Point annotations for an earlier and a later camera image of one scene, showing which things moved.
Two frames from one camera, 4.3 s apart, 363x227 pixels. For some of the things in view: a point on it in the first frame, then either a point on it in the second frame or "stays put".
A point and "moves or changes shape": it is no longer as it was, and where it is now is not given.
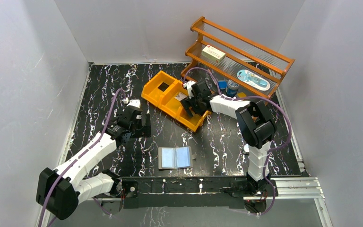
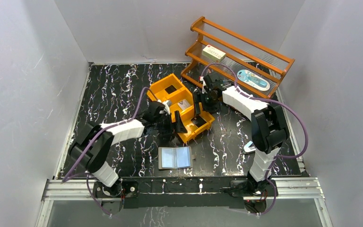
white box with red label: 213,54 stays put
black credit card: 163,86 -> 170,89
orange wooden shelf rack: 223,54 stays put
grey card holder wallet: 175,157 stays put
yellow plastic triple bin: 167,92 moves or changes shape
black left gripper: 142,124 -> 171,122
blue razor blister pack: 254,80 stays put
